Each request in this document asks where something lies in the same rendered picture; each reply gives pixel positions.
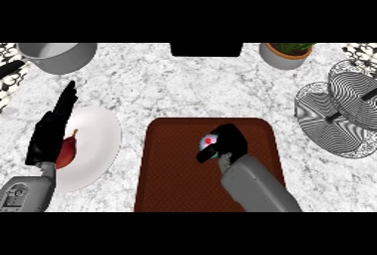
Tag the grey metal pot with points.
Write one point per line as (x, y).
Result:
(61, 56)

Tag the black rectangular appliance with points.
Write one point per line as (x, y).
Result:
(206, 49)

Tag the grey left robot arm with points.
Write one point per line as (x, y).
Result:
(30, 192)

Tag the grey potted green plant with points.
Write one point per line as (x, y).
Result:
(287, 54)

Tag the black and white patterned cloth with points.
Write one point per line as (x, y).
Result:
(10, 76)

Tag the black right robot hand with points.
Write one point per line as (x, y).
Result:
(231, 139)

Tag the white round plate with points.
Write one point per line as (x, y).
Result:
(95, 146)

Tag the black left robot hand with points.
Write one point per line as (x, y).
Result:
(49, 132)

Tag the brown rectangular tray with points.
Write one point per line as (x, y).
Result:
(183, 172)

